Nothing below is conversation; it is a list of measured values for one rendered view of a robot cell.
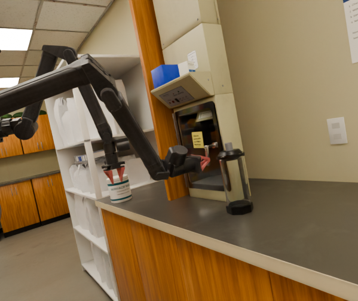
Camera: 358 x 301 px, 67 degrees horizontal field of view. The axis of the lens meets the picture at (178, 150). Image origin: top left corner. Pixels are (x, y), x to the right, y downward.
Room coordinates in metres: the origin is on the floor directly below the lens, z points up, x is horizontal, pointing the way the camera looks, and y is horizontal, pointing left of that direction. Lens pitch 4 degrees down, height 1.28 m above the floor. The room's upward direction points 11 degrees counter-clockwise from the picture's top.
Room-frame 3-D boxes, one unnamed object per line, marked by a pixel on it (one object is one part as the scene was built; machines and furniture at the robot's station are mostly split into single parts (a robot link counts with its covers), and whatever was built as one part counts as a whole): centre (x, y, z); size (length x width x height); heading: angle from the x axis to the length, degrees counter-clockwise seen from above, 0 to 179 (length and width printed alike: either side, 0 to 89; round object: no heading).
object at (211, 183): (1.27, -0.10, 1.19); 0.30 x 0.01 x 0.40; 34
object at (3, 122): (1.19, 0.74, 1.45); 0.09 x 0.08 x 0.12; 12
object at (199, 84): (1.24, -0.06, 1.46); 0.32 x 0.11 x 0.10; 34
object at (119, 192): (1.65, 0.40, 1.02); 0.13 x 0.13 x 0.15
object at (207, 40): (1.34, -0.21, 1.33); 0.32 x 0.25 x 0.77; 34
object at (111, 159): (1.34, 0.33, 1.21); 0.10 x 0.07 x 0.07; 124
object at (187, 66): (1.18, -0.10, 1.54); 0.05 x 0.05 x 0.06; 51
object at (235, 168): (1.03, -0.19, 1.06); 0.11 x 0.11 x 0.21
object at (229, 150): (1.03, -0.19, 1.18); 0.09 x 0.09 x 0.07
